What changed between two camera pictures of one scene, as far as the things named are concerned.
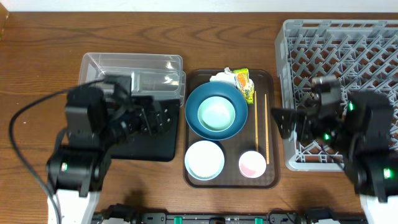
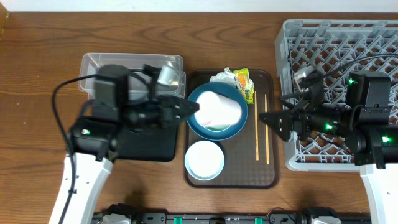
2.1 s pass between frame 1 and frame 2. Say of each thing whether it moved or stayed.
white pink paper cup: moved
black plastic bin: stayed
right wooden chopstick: stayed
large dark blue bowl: stayed
